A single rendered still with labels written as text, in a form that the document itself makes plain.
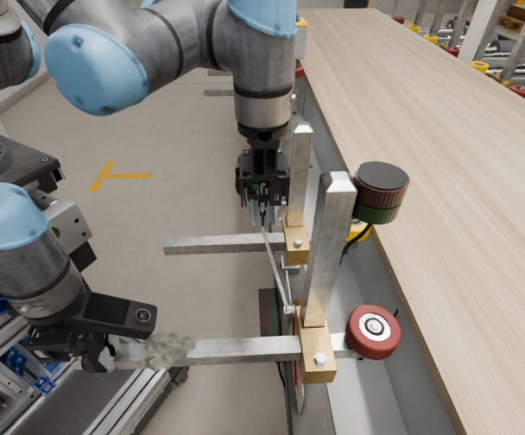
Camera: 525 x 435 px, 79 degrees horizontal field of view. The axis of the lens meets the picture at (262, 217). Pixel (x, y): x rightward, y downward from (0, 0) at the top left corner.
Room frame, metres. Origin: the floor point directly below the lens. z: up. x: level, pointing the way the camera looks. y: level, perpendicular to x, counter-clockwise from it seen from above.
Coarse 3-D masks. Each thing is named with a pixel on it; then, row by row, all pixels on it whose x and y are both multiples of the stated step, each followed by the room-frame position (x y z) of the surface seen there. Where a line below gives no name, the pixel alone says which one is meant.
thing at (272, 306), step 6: (270, 294) 0.45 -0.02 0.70; (270, 300) 0.44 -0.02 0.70; (270, 306) 0.42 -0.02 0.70; (270, 312) 0.40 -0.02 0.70; (276, 312) 0.40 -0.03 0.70; (270, 318) 0.39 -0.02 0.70; (276, 318) 0.39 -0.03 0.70; (270, 324) 0.38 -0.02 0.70; (276, 324) 0.38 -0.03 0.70; (270, 330) 0.36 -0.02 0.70; (276, 330) 0.36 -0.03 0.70; (276, 336) 0.35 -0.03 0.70
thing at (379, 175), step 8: (360, 168) 0.31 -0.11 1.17; (368, 168) 0.31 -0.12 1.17; (376, 168) 0.31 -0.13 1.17; (384, 168) 0.31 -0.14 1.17; (392, 168) 0.31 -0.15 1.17; (360, 176) 0.29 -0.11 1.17; (368, 176) 0.29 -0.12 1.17; (376, 176) 0.29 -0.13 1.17; (384, 176) 0.29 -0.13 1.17; (392, 176) 0.29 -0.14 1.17; (400, 176) 0.29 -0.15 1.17; (368, 184) 0.28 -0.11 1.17; (376, 184) 0.28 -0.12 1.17; (384, 184) 0.28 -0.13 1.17; (392, 184) 0.28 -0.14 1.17; (400, 184) 0.28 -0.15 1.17; (376, 208) 0.27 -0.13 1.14; (384, 208) 0.27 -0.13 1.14; (352, 216) 0.28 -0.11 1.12; (368, 224) 0.29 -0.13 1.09; (360, 232) 0.30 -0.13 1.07; (352, 240) 0.30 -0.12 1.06; (344, 248) 0.30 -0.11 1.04
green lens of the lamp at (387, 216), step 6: (354, 204) 0.28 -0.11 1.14; (360, 204) 0.28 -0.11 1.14; (354, 210) 0.28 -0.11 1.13; (360, 210) 0.27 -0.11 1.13; (366, 210) 0.27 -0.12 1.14; (372, 210) 0.27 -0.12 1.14; (378, 210) 0.27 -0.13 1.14; (384, 210) 0.27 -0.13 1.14; (390, 210) 0.27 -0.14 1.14; (396, 210) 0.27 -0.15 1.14; (354, 216) 0.28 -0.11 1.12; (360, 216) 0.27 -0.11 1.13; (366, 216) 0.27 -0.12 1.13; (372, 216) 0.27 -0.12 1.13; (378, 216) 0.27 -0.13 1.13; (384, 216) 0.27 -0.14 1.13; (390, 216) 0.27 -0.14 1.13; (396, 216) 0.28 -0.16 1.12; (366, 222) 0.27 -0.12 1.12; (372, 222) 0.27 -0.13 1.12; (378, 222) 0.27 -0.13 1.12; (384, 222) 0.27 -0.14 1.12; (390, 222) 0.27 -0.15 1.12
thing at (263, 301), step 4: (260, 292) 0.46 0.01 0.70; (264, 292) 0.46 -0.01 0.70; (260, 296) 0.45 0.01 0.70; (264, 296) 0.45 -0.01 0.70; (260, 300) 0.44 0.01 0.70; (264, 300) 0.44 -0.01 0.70; (260, 304) 0.43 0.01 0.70; (264, 304) 0.43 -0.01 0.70; (260, 308) 0.42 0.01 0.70; (264, 308) 0.42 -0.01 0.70; (264, 312) 0.40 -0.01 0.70; (268, 312) 0.40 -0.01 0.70; (264, 316) 0.40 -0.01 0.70; (268, 316) 0.40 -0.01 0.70; (264, 320) 0.38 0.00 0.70; (268, 320) 0.38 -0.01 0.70; (264, 324) 0.38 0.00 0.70; (268, 324) 0.38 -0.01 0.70; (264, 328) 0.37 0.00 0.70; (268, 328) 0.37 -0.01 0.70; (264, 332) 0.35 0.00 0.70; (268, 332) 0.35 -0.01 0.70; (264, 336) 0.35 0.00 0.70; (268, 336) 0.35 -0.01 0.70
